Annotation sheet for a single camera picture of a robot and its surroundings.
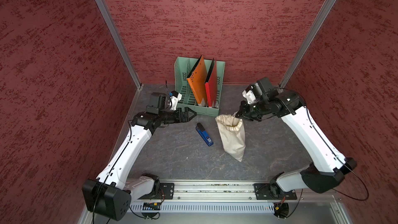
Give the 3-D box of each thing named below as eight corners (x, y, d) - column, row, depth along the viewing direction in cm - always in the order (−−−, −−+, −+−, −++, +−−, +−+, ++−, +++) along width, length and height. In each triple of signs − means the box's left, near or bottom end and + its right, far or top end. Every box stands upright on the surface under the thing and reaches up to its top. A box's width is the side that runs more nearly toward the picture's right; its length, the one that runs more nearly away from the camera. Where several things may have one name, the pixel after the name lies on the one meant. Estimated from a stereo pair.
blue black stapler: (208, 147, 91) (209, 144, 88) (195, 127, 99) (195, 124, 96) (213, 143, 92) (214, 140, 89) (199, 125, 100) (199, 121, 97)
